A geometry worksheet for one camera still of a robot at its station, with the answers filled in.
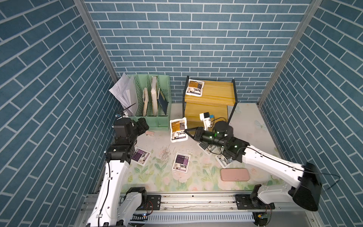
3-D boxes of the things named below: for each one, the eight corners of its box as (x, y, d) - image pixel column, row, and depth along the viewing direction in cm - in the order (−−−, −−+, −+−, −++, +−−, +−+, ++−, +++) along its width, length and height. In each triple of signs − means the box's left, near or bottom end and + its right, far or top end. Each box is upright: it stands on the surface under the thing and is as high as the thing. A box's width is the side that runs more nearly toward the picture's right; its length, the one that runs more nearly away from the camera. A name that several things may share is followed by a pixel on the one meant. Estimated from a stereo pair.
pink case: (221, 181, 83) (222, 180, 81) (219, 169, 88) (220, 167, 86) (250, 181, 83) (251, 180, 81) (247, 169, 88) (248, 168, 86)
